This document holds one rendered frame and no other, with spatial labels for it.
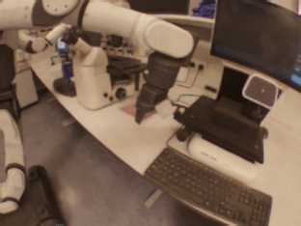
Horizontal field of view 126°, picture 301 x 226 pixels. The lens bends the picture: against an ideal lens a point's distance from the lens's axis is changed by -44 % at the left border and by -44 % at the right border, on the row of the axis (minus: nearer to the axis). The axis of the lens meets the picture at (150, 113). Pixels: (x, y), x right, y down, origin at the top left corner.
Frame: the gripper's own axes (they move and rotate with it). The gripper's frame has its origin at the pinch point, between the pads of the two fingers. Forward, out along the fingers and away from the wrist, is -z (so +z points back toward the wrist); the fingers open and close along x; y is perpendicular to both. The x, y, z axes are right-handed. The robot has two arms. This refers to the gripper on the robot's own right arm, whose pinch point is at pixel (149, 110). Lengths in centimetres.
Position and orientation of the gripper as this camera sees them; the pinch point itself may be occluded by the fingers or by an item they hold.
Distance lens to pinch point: 44.2
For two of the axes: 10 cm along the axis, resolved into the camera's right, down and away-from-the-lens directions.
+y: -7.5, -5.5, 3.5
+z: 2.5, -7.4, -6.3
